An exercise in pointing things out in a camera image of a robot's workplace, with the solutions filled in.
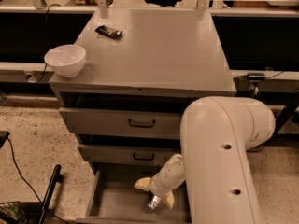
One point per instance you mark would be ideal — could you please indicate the grey drawer cabinet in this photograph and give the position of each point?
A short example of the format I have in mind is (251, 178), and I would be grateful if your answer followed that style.
(165, 59)

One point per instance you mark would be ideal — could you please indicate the black power adapter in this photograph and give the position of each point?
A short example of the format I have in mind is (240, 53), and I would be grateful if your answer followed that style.
(255, 76)

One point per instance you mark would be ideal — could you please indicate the dark snack bar wrapper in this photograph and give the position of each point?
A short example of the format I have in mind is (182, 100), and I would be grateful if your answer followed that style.
(109, 32)

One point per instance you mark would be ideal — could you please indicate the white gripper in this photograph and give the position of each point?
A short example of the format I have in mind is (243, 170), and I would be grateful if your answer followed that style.
(161, 185)

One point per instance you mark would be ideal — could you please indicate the black stand leg left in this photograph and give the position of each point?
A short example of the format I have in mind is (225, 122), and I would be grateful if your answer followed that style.
(55, 178)

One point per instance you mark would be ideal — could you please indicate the grey drawer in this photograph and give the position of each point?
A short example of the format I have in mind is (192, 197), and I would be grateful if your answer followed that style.
(151, 156)
(114, 200)
(122, 123)

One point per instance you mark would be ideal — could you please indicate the white bowl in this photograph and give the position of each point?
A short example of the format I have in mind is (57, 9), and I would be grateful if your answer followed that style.
(66, 60)

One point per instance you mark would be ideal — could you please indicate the grey middle drawer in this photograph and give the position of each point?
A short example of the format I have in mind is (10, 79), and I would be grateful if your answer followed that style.
(151, 156)

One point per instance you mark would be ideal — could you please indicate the green patterned basket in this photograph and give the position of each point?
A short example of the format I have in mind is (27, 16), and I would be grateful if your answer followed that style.
(11, 213)

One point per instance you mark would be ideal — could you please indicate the grey top drawer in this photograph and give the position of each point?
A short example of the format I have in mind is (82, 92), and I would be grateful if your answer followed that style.
(122, 123)

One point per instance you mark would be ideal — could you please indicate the grey bottom drawer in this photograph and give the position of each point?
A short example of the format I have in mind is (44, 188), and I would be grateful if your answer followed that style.
(114, 200)

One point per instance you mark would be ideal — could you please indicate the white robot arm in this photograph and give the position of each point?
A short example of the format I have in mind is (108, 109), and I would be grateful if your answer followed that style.
(215, 133)

